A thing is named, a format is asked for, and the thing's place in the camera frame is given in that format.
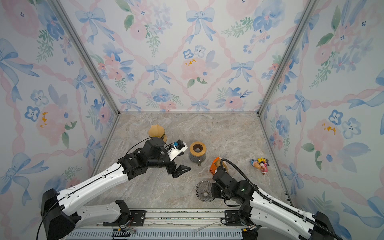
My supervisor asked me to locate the orange coffee filter pack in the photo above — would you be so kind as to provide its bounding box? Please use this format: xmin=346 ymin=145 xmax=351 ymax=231
xmin=209 ymin=157 xmax=222 ymax=175

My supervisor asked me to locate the brown paper coffee filter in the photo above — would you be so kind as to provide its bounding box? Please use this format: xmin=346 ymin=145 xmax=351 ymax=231
xmin=148 ymin=125 xmax=166 ymax=139

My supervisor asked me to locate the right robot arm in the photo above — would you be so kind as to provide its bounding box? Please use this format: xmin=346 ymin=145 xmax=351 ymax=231
xmin=212 ymin=167 xmax=341 ymax=240

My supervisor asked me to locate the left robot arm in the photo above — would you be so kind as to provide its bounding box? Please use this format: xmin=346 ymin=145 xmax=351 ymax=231
xmin=39 ymin=137 xmax=191 ymax=240

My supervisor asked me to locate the grey glass dripper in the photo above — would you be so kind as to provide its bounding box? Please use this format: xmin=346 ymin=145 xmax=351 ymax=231
xmin=196 ymin=180 xmax=215 ymax=203

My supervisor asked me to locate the small colourful toy figure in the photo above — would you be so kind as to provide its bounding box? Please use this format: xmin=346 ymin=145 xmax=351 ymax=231
xmin=251 ymin=158 xmax=269 ymax=175

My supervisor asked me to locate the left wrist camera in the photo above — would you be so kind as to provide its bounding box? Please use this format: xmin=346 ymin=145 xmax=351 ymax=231
xmin=167 ymin=140 xmax=188 ymax=162

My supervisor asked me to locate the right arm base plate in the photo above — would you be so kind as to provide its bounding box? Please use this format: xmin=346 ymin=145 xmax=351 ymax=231
xmin=222 ymin=210 xmax=249 ymax=227

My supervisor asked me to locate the black corrugated cable conduit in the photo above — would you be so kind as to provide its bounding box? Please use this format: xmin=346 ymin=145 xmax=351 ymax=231
xmin=219 ymin=158 xmax=343 ymax=240

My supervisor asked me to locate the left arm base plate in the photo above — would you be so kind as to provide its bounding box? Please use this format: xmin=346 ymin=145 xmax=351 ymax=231
xmin=103 ymin=210 xmax=147 ymax=228

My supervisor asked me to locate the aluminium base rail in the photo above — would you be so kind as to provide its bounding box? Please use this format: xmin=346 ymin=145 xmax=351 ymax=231
xmin=56 ymin=208 xmax=316 ymax=240

